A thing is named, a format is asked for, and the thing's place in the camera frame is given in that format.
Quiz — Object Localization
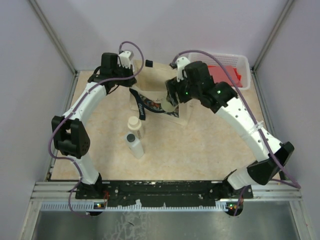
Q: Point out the red cloth in basket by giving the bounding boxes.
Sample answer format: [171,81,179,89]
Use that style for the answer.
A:
[207,64,244,88]

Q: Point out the green bottle beige cap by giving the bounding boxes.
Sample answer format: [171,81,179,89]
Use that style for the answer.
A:
[161,100,179,113]

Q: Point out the white bottle dark cap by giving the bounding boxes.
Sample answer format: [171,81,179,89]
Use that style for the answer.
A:
[124,132,145,159]

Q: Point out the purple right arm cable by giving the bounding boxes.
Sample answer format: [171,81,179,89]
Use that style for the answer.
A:
[170,50,302,216]

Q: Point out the white slotted cable duct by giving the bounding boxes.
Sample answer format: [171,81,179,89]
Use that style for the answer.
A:
[39,201,245,212]

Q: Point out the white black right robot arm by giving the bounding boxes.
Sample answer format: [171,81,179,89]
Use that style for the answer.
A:
[161,57,294,198]

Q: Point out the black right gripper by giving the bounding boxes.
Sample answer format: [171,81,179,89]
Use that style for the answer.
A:
[165,73,201,107]

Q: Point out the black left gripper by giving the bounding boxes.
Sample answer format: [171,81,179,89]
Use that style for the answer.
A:
[112,62,137,87]

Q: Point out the white plastic mesh basket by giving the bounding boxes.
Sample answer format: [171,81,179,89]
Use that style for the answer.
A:
[188,52,251,91]

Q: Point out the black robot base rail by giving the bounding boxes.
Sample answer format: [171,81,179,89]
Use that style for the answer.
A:
[75,180,253,208]

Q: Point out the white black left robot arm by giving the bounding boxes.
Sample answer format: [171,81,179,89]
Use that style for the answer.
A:
[51,50,137,199]

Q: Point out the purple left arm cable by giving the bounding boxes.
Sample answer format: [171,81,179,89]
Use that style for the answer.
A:
[47,40,146,217]

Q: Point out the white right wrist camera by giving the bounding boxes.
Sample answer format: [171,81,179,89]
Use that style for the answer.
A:
[170,56,191,82]

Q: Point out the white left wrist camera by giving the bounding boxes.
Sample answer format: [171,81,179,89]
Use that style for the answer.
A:
[118,50,134,69]

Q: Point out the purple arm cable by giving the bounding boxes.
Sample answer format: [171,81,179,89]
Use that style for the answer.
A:
[170,50,302,216]
[47,40,146,217]

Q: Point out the beige bottle cream cap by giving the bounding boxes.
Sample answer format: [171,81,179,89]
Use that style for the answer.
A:
[127,116,145,139]

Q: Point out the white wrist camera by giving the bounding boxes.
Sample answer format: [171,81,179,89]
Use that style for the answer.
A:
[118,50,134,69]
[170,56,191,82]

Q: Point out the beige canvas tote bag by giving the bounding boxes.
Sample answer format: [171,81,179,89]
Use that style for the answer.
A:
[129,60,193,126]

